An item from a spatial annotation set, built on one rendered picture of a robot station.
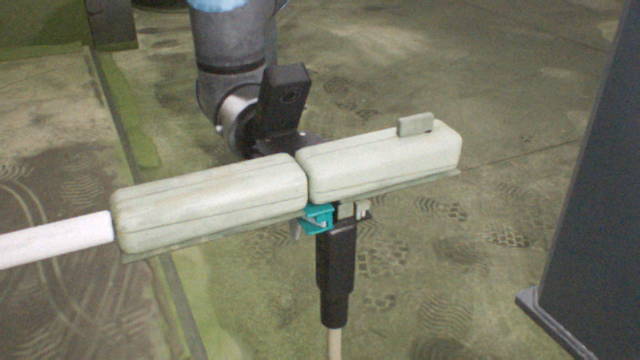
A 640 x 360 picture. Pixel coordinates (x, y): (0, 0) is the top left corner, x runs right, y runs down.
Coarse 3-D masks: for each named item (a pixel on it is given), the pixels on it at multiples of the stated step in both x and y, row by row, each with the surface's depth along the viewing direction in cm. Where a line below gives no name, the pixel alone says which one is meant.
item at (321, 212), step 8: (304, 208) 47; (312, 208) 47; (320, 208) 47; (328, 208) 47; (312, 216) 46; (320, 216) 46; (328, 216) 47; (304, 224) 48; (312, 224) 48; (328, 224) 47; (312, 232) 47; (320, 232) 47
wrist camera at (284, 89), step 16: (288, 64) 53; (272, 80) 52; (288, 80) 52; (304, 80) 53; (272, 96) 53; (288, 96) 53; (304, 96) 55; (256, 112) 58; (272, 112) 55; (288, 112) 56; (256, 128) 59; (272, 128) 58; (288, 128) 59
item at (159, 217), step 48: (336, 144) 47; (384, 144) 47; (432, 144) 48; (144, 192) 41; (192, 192) 41; (240, 192) 42; (288, 192) 43; (336, 192) 46; (384, 192) 48; (0, 240) 38; (48, 240) 39; (96, 240) 40; (144, 240) 40; (192, 240) 43; (336, 240) 50; (336, 288) 53
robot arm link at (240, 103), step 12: (240, 96) 64; (252, 96) 64; (228, 108) 64; (240, 108) 63; (252, 108) 63; (228, 120) 63; (240, 120) 63; (216, 132) 66; (228, 132) 63; (228, 144) 64; (240, 156) 66
